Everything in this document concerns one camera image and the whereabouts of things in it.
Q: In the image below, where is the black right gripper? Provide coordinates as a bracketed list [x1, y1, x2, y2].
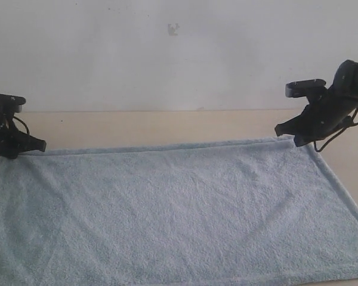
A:
[274, 60, 358, 147]

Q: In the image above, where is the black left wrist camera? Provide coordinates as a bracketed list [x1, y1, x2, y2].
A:
[0, 94, 26, 113]

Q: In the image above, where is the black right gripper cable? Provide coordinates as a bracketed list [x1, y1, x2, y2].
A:
[313, 105, 358, 153]

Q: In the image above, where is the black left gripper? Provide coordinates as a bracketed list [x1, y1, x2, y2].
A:
[0, 111, 47, 159]

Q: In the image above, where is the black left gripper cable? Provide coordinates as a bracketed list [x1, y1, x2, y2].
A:
[11, 115, 30, 136]

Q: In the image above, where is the light blue terry towel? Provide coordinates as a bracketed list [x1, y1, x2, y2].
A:
[0, 137, 358, 285]

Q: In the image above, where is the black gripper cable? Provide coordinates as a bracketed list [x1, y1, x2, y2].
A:
[11, 115, 30, 136]
[313, 105, 358, 153]

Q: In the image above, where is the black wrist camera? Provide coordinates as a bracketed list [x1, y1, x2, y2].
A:
[285, 79, 326, 98]
[0, 94, 26, 113]

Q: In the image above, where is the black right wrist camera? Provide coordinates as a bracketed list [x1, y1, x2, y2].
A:
[285, 79, 326, 98]

